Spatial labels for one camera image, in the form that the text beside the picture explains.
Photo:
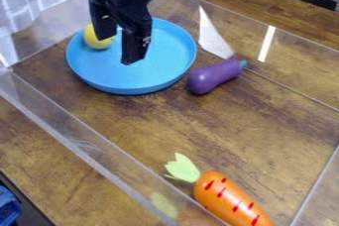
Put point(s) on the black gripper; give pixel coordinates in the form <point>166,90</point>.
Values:
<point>128,14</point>

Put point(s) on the yellow toy lemon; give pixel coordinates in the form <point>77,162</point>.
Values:
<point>92,41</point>

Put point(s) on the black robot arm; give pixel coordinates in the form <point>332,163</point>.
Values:
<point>129,15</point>

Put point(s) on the blue round tray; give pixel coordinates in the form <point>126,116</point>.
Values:
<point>169,57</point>

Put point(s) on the purple toy eggplant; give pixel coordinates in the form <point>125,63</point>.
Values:
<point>206,77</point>

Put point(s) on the orange toy carrot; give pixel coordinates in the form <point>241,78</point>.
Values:
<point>218,195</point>

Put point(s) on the blue object at corner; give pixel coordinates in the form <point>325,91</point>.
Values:
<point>9,207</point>

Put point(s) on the clear acrylic enclosure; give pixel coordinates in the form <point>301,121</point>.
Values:
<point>85,152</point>

